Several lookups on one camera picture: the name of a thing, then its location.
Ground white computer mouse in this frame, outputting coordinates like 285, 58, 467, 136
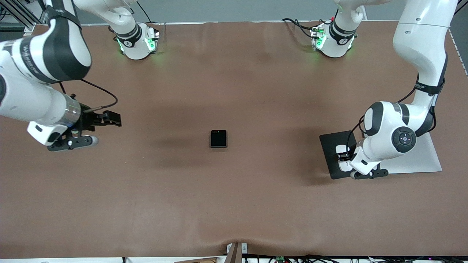
336, 145, 354, 172

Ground black phone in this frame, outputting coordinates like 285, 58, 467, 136
210, 129, 227, 148

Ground black mouse pad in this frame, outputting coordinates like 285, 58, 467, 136
319, 130, 367, 180

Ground silver closed laptop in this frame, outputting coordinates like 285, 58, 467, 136
380, 131, 442, 174

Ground black right base cable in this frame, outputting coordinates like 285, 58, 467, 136
137, 0, 163, 27

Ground black left base cables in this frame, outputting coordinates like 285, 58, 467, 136
281, 17, 324, 41

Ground grey camera clamp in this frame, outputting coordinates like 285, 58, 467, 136
226, 242, 248, 263

